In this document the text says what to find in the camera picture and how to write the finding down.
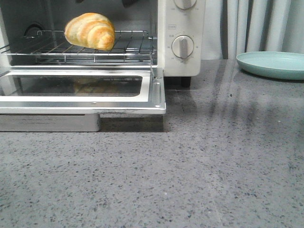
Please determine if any metal wire oven rack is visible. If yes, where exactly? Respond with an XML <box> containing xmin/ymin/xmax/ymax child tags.
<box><xmin>0</xmin><ymin>30</ymin><xmax>157</xmax><ymax>66</ymax></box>

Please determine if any glass oven door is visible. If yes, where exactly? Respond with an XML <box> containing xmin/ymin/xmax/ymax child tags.
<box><xmin>0</xmin><ymin>66</ymin><xmax>166</xmax><ymax>132</ymax></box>

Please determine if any upper oven dial knob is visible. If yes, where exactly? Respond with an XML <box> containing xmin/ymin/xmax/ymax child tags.
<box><xmin>174</xmin><ymin>0</ymin><xmax>197</xmax><ymax>10</ymax></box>

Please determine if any light green round plate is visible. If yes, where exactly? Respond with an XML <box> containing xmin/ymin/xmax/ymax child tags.
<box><xmin>236</xmin><ymin>51</ymin><xmax>304</xmax><ymax>80</ymax></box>

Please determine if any golden croissant bread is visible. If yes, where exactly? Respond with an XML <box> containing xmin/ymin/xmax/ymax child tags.
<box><xmin>65</xmin><ymin>12</ymin><xmax>115</xmax><ymax>51</ymax></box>

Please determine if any lower oven dial knob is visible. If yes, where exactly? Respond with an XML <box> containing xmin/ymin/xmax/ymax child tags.
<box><xmin>171</xmin><ymin>35</ymin><xmax>194</xmax><ymax>59</ymax></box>

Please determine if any oven dial knob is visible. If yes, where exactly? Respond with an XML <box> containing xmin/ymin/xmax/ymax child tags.
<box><xmin>171</xmin><ymin>35</ymin><xmax>194</xmax><ymax>59</ymax></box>
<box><xmin>174</xmin><ymin>0</ymin><xmax>197</xmax><ymax>10</ymax></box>

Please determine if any white Toshiba toaster oven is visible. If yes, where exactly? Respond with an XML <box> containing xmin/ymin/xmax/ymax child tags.
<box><xmin>0</xmin><ymin>0</ymin><xmax>206</xmax><ymax>87</ymax></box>

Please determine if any grey pleated curtain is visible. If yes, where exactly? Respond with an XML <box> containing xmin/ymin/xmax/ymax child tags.
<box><xmin>201</xmin><ymin>0</ymin><xmax>304</xmax><ymax>60</ymax></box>

